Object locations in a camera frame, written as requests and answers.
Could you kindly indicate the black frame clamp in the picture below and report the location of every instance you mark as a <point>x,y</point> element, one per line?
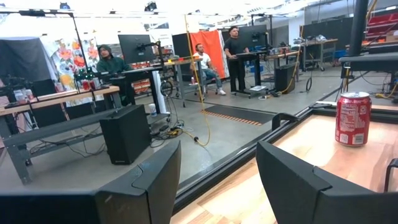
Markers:
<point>278,119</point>

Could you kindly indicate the black overhead pole frame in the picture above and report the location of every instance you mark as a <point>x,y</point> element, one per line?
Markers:
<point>46,13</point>

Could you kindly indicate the black metal table frame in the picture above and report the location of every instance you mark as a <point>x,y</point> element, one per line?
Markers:
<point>217,174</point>

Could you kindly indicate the black standing desk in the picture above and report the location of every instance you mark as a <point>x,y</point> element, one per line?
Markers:
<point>248,56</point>

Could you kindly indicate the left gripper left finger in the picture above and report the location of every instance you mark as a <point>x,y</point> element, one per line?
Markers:
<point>155,186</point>

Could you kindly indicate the black pole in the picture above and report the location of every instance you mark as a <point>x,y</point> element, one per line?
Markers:
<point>359,28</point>

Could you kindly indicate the white plastic container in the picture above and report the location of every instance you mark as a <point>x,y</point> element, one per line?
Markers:
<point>152,110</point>

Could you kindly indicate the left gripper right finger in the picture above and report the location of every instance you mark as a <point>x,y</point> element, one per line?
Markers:
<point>295,193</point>

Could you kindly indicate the person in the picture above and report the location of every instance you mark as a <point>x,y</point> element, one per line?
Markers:
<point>112,63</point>
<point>203,60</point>
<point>234,46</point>

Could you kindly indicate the black computer monitor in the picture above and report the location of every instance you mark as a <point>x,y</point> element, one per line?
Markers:
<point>255,35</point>
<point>135,48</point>

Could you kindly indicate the wooden-top grey workbench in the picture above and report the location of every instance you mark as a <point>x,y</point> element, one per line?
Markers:
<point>62,96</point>

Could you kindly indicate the red Coca-Cola can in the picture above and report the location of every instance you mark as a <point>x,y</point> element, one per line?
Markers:
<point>353,121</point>

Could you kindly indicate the floral hanging cloth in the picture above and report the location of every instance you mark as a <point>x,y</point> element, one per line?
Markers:
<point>66,53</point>

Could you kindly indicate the black computer tower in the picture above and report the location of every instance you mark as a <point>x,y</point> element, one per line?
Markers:
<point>124,137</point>
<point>284,79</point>

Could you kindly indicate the red storage bins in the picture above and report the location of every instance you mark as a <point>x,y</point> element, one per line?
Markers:
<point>382,25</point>

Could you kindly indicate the grey desk top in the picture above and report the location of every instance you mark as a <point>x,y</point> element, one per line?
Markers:
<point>373,62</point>

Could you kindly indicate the black mat with orange stripe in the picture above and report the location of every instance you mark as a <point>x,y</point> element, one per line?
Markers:
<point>242,113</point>

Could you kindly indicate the orange-red hanging cloth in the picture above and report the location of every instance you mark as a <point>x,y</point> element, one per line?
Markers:
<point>213,46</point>

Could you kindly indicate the wooden-top table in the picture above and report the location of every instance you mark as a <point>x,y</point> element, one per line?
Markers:
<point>320,42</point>
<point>180,62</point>

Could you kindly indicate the dark grey hanging cloth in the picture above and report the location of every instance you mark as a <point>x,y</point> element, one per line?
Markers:
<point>21,59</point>

